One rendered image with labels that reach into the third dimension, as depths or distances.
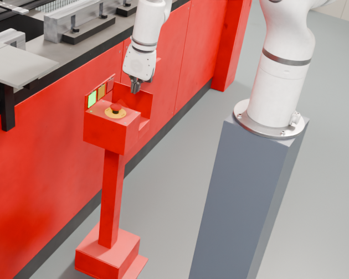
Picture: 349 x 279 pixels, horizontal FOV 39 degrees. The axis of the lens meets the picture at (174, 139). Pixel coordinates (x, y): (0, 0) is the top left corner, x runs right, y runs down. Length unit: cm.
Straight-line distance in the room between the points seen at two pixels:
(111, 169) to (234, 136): 67
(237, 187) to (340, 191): 163
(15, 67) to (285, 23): 74
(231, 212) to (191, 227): 101
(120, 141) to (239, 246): 52
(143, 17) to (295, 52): 55
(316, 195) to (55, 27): 169
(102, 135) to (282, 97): 68
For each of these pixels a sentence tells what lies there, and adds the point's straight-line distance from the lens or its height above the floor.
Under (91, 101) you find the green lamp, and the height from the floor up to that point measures 81.
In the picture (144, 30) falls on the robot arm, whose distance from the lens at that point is 156.
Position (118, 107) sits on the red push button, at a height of 81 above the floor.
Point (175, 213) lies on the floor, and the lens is 246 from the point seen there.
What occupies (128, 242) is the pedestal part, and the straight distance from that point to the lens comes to 212.
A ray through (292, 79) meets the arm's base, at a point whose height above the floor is 115.
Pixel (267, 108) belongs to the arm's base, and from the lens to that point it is 125.
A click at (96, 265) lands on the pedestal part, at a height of 8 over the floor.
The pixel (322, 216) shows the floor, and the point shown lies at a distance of 271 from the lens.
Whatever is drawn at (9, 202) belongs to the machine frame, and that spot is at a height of 47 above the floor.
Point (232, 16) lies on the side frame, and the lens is 342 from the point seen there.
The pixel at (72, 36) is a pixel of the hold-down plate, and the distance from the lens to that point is 189.
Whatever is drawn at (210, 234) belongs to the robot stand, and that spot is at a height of 61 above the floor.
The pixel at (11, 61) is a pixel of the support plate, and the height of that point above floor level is 100.
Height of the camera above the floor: 164
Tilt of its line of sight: 33 degrees down
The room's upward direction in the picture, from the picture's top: 9 degrees clockwise
